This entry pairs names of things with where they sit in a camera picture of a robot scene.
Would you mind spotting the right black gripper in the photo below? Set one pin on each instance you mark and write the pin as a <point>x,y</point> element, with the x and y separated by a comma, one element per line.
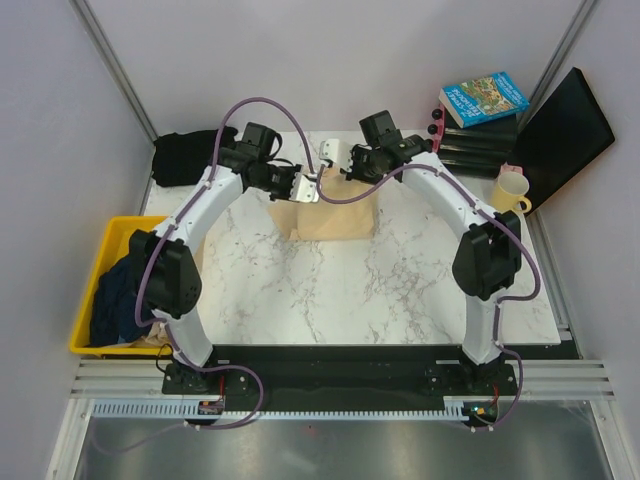
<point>357,151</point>

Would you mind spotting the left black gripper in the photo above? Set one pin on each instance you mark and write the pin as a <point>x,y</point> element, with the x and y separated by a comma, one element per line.
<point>286,195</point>

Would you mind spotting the cream yellow t-shirt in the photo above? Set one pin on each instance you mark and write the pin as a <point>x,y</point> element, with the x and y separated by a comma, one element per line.
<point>323,221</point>

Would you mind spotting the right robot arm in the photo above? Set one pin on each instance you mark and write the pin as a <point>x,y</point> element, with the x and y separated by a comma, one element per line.
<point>487,258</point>

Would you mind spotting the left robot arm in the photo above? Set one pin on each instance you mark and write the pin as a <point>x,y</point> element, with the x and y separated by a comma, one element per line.
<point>166,278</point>

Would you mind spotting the folded black t-shirt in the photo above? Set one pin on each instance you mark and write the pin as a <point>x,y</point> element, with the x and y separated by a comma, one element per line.
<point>180,159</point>

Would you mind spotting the black box with knobs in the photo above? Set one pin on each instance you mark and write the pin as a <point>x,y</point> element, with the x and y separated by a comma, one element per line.
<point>479,151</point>

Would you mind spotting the colourful treehouse book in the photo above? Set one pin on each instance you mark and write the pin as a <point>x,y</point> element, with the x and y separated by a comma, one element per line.
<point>483,99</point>

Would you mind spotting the small pink box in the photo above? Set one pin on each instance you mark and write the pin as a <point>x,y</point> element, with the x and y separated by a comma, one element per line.
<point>507,168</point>

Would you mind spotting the yellow ceramic mug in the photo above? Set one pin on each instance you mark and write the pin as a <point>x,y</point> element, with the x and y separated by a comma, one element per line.
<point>510,193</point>

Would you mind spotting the yellow plastic bin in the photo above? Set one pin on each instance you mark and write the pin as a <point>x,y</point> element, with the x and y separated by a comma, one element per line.
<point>113,246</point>

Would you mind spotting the black flat panel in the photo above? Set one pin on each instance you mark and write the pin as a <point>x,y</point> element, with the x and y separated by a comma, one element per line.
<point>565,135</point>

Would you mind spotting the navy blue t-shirt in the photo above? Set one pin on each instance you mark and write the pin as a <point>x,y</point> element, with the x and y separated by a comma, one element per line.
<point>112,317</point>

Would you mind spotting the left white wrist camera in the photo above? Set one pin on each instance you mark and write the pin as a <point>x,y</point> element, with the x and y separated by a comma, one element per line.
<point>304,189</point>

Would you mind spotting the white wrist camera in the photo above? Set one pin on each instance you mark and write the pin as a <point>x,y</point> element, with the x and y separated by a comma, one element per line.
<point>336,153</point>
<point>304,189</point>

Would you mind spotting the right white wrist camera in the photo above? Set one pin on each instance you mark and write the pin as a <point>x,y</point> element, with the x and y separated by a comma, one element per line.
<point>336,153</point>

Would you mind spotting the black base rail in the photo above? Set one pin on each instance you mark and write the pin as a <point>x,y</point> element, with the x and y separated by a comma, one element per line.
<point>339,379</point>

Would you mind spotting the white slotted cable duct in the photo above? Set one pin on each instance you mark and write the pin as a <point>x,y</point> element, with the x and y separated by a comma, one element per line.
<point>157,408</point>

